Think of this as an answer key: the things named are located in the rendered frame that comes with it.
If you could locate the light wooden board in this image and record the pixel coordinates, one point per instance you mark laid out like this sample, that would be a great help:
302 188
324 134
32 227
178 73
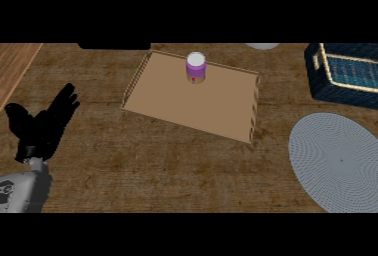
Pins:
14 66

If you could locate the brown wooden tray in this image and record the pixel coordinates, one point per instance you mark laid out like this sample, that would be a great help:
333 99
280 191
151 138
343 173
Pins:
194 100

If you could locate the dark blue wicker basket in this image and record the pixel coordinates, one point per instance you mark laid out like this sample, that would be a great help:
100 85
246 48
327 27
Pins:
345 75

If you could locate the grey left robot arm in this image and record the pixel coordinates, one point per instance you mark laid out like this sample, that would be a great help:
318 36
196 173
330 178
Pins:
23 190

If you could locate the purple bottle with white cap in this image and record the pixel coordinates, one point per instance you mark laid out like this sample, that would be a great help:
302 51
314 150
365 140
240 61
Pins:
196 70

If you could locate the grey round woven placemat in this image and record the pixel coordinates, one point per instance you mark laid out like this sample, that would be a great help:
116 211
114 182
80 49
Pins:
337 163

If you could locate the pale grey round object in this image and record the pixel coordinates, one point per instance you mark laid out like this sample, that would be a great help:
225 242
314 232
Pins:
262 45

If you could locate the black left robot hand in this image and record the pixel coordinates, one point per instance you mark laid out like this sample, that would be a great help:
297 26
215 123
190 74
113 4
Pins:
45 125

